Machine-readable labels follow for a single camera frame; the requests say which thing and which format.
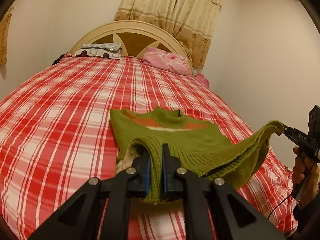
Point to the green orange striped sweater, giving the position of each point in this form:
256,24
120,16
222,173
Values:
199,145

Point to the red white plaid bedsheet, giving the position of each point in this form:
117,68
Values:
56,132

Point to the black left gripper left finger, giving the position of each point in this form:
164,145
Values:
99,204

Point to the dark right sleeve forearm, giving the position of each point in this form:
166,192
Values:
307,217

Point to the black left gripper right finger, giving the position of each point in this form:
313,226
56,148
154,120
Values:
212,209

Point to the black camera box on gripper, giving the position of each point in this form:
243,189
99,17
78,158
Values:
314,123

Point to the cream wooden headboard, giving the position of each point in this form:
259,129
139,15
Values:
135,37

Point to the beige left window curtain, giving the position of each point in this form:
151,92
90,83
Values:
4,29

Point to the dark cloth at bedside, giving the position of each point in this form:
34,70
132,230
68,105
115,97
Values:
56,61

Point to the pink floral blanket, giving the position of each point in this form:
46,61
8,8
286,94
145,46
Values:
169,62

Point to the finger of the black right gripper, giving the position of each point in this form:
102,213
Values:
289,132

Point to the beige window curtain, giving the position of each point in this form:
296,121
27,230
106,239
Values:
191,22
4,29

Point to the grey white patterned pillow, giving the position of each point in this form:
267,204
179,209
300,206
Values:
111,50

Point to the beige centre window curtain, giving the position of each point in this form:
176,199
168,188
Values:
191,22

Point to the pink cloth beside bed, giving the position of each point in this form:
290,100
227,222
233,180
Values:
202,79

